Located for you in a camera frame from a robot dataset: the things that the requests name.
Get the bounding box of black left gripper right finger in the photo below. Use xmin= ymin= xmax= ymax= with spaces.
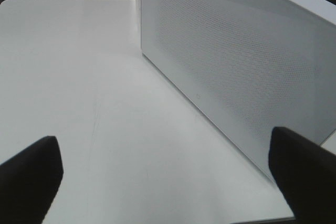
xmin=268 ymin=126 xmax=335 ymax=223

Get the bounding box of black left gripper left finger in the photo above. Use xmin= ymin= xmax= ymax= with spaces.
xmin=1 ymin=136 xmax=64 ymax=223

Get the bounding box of white microwave door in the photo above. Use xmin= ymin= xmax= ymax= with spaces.
xmin=141 ymin=0 xmax=335 ymax=176

